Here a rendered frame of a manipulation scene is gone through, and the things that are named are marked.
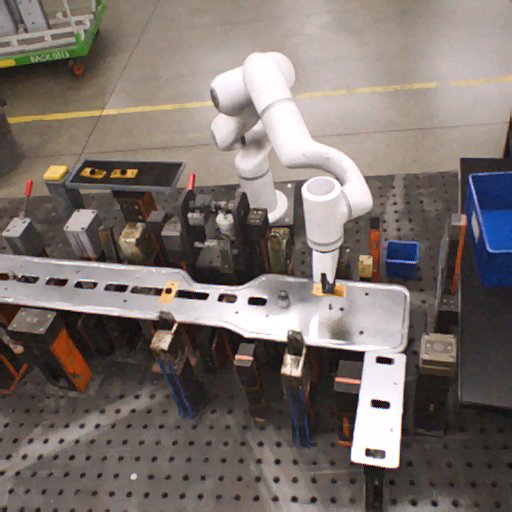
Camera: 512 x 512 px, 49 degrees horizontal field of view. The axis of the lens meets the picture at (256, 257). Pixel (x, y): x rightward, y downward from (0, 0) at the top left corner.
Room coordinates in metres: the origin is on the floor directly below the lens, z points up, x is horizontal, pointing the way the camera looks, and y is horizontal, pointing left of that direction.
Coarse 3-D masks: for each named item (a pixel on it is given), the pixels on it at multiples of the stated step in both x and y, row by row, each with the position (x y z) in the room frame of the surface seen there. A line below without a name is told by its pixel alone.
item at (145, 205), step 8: (112, 192) 1.50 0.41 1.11; (120, 192) 1.49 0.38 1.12; (128, 192) 1.48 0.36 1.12; (136, 192) 1.47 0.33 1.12; (144, 192) 1.50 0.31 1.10; (120, 200) 1.50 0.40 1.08; (128, 200) 1.50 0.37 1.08; (136, 200) 1.48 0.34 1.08; (144, 200) 1.49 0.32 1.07; (152, 200) 1.53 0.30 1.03; (120, 208) 1.51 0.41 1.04; (128, 208) 1.50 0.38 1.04; (136, 208) 1.49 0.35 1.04; (144, 208) 1.47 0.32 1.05; (152, 208) 1.51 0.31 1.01; (128, 216) 1.50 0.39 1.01; (136, 216) 1.49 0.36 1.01; (144, 216) 1.48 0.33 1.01; (160, 256) 1.48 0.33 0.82; (160, 264) 1.48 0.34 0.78
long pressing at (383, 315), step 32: (0, 256) 1.44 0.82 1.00; (32, 256) 1.40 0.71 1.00; (0, 288) 1.29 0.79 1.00; (32, 288) 1.26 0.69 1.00; (64, 288) 1.23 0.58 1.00; (96, 288) 1.20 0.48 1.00; (128, 288) 1.18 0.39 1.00; (160, 288) 1.15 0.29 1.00; (192, 288) 1.12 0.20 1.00; (224, 288) 1.10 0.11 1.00; (256, 288) 1.08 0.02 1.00; (288, 288) 1.05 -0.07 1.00; (352, 288) 1.00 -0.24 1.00; (384, 288) 0.98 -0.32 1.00; (192, 320) 1.01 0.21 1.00; (224, 320) 0.98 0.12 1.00; (256, 320) 0.96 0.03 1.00; (288, 320) 0.94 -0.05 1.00; (320, 320) 0.92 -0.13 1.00; (352, 320) 0.90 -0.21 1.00; (384, 320) 0.88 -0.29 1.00
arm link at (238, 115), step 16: (224, 80) 1.35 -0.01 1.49; (240, 80) 1.34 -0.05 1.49; (224, 96) 1.33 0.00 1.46; (240, 96) 1.32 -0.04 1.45; (224, 112) 1.34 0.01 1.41; (240, 112) 1.37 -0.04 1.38; (256, 112) 1.43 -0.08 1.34; (224, 128) 1.56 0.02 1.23; (240, 128) 1.50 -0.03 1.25; (224, 144) 1.56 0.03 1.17; (240, 144) 1.58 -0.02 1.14
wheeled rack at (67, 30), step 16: (64, 0) 4.83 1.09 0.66; (48, 16) 5.67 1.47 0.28; (64, 16) 5.58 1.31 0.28; (80, 16) 5.40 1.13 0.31; (96, 16) 5.44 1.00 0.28; (32, 32) 5.25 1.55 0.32; (48, 32) 5.20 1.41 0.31; (64, 32) 5.18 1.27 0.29; (80, 32) 4.96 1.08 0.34; (96, 32) 5.66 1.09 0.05; (0, 48) 5.04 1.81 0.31; (16, 48) 4.99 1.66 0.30; (32, 48) 4.95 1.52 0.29; (48, 48) 4.91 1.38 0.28; (64, 48) 4.86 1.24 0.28; (80, 48) 4.80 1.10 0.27; (0, 64) 4.88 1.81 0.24; (16, 64) 4.87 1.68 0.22; (80, 64) 4.89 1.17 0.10; (0, 80) 5.10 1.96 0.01
